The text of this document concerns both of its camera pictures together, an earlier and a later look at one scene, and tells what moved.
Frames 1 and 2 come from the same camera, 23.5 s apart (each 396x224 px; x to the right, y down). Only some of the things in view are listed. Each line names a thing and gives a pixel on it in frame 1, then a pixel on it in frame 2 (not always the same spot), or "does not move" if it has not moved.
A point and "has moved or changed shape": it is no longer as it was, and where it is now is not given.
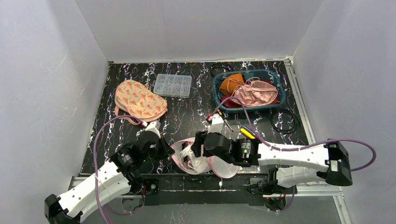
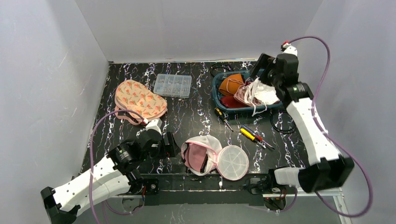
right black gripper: [199, 143] → [262, 66]
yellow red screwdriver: [247, 133] does not move
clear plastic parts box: [175, 85] does not move
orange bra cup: [230, 82] does not move
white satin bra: [190, 162] → [258, 95]
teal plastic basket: [215, 84] does not move
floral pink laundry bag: [132, 98] does not move
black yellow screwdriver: [220, 114] does not move
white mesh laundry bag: [181, 152] has moved or changed shape
